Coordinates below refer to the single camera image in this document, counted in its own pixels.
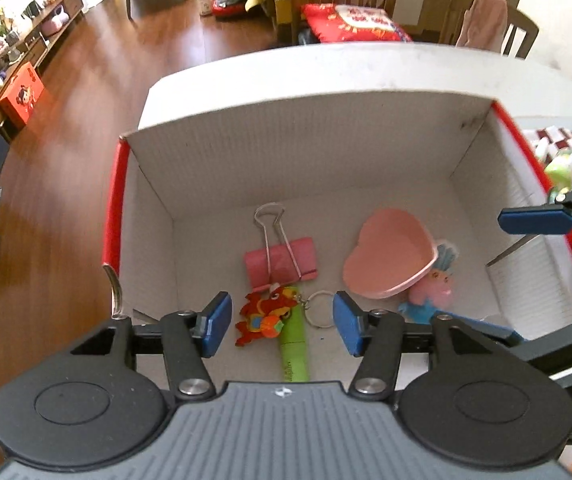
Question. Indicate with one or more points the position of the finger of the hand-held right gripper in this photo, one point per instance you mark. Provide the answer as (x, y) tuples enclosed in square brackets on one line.
[(536, 220), (566, 345)]

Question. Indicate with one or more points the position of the pink pig toy figure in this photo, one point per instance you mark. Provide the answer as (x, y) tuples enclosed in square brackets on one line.
[(433, 287)]

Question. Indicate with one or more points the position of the red floor cushion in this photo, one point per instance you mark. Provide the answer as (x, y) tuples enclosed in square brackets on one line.
[(228, 10)]

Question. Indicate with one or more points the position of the pink towel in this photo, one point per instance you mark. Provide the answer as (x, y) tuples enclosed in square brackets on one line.
[(483, 20)]

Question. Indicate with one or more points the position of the pink heart-shaped dish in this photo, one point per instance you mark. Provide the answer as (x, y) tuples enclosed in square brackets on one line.
[(386, 255)]

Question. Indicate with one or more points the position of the red cardboard box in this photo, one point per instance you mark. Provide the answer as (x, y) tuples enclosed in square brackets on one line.
[(316, 160)]

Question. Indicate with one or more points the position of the pink handbag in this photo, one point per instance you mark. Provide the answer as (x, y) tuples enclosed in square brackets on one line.
[(55, 20)]

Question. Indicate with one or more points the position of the orange gift box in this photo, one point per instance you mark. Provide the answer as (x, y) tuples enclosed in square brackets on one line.
[(20, 95)]

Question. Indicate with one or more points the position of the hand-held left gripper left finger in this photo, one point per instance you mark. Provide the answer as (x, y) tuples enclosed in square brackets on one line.
[(218, 322)]

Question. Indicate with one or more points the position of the pink binder clip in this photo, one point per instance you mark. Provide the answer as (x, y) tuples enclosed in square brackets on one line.
[(281, 262)]

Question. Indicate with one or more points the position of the wooden television cabinet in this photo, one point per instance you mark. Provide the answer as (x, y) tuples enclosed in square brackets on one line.
[(40, 40)]

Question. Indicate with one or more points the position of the clear bottle green label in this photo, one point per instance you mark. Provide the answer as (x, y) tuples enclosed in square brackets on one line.
[(561, 170)]

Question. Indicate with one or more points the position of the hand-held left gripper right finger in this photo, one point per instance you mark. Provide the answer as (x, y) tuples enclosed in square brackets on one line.
[(348, 322)]

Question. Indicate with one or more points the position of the red printed cushion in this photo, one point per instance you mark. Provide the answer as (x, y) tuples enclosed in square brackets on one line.
[(356, 22)]

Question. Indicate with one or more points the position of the green highlighter pen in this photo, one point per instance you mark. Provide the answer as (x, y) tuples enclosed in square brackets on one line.
[(296, 355)]

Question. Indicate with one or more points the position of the wooden dining chair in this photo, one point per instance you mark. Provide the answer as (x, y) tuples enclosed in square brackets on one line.
[(521, 30)]

